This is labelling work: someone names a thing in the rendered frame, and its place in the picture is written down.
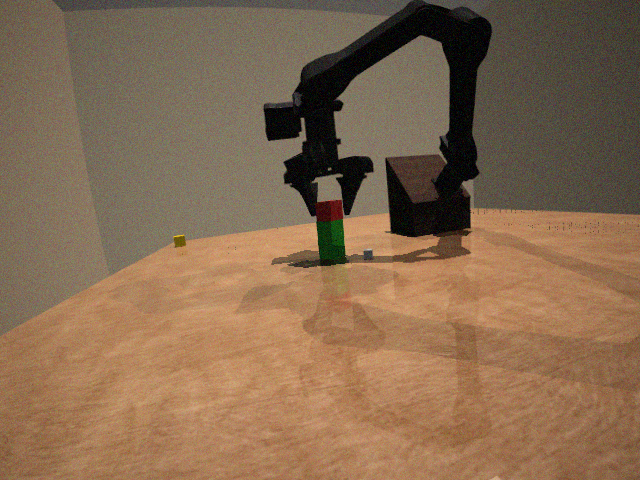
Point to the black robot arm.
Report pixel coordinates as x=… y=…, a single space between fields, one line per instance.
x=465 y=38

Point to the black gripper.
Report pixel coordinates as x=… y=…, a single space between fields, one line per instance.
x=353 y=169

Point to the red block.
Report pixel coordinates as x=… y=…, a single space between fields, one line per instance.
x=329 y=210

